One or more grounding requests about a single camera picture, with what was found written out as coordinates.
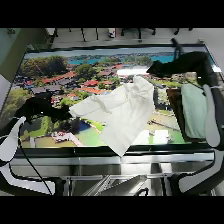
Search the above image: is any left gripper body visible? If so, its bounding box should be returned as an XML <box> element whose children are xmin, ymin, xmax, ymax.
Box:
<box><xmin>49</xmin><ymin>105</ymin><xmax>73</xmax><ymax>123</ymax></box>

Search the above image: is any white shirt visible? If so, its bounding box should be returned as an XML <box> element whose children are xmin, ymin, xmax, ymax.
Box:
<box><xmin>68</xmin><ymin>75</ymin><xmax>157</xmax><ymax>158</ymax></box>

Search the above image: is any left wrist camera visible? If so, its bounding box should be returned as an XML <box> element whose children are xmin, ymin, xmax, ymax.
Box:
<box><xmin>35</xmin><ymin>92</ymin><xmax>54</xmax><ymax>106</ymax></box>

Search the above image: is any pale green garment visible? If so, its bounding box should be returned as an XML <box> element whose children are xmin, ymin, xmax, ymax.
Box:
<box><xmin>180</xmin><ymin>83</ymin><xmax>210</xmax><ymax>140</ymax></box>

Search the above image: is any silver frame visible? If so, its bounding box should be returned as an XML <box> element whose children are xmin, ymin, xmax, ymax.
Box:
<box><xmin>11</xmin><ymin>151</ymin><xmax>224</xmax><ymax>197</ymax></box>

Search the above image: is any black cable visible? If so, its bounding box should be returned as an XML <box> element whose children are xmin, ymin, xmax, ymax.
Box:
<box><xmin>134</xmin><ymin>187</ymin><xmax>150</xmax><ymax>197</ymax></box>
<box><xmin>17</xmin><ymin>137</ymin><xmax>55</xmax><ymax>196</ymax></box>

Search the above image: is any black office chair base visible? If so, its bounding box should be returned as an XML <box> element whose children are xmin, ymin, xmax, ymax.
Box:
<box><xmin>120</xmin><ymin>27</ymin><xmax>157</xmax><ymax>40</ymax></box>

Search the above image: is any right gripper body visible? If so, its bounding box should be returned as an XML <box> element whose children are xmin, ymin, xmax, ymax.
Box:
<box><xmin>146</xmin><ymin>61</ymin><xmax>172</xmax><ymax>77</ymax></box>

